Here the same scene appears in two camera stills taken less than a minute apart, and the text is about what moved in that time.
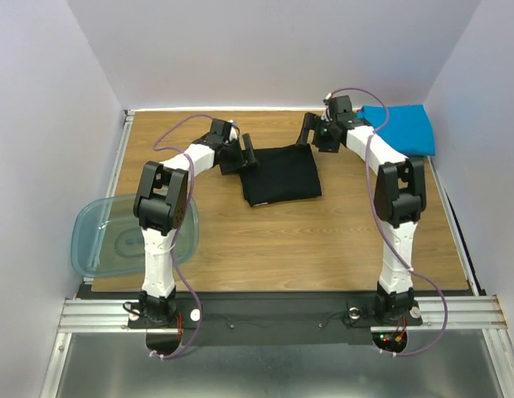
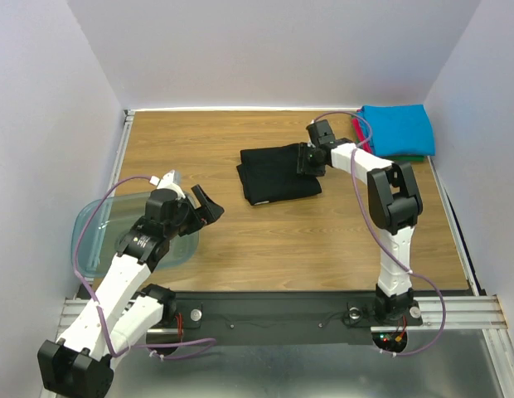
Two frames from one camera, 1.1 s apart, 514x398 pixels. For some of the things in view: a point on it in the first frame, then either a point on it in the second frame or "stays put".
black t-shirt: x=283 y=173 stays put
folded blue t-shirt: x=408 y=128 stays put
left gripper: x=226 y=168 -> x=209 y=211
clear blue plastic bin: x=106 y=239 stays put
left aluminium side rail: x=129 y=116 stays put
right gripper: x=316 y=129 -> x=303 y=158
